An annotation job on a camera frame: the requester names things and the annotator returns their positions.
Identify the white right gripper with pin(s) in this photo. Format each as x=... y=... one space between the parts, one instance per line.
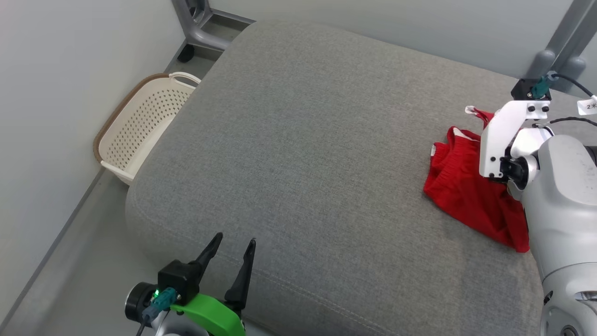
x=499 y=135

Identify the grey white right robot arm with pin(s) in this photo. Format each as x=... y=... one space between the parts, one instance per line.
x=564 y=210

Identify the red shorts white trim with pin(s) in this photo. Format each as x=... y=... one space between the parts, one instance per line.
x=461 y=191

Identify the cream perforated laundry basket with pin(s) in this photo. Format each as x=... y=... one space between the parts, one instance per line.
x=140 y=126

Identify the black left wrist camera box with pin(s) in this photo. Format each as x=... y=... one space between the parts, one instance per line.
x=179 y=277

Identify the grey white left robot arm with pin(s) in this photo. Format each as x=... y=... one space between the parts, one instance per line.
x=137 y=303

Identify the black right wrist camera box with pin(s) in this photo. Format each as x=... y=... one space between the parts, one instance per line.
x=522 y=88

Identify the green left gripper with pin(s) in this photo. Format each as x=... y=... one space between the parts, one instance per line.
x=214 y=317

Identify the grey fabric sofa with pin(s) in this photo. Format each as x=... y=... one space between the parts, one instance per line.
x=303 y=163

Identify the grey vertical partition post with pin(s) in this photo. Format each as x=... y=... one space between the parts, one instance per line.
x=571 y=28

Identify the black caster wheel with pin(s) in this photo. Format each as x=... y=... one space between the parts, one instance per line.
x=185 y=53

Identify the grey metal frame leg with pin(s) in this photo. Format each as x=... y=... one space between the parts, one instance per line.
x=198 y=25

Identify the grey cylindrical post foot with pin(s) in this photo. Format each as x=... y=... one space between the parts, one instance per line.
x=541 y=64
x=574 y=72

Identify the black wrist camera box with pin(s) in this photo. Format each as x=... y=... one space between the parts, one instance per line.
x=179 y=277
x=522 y=88

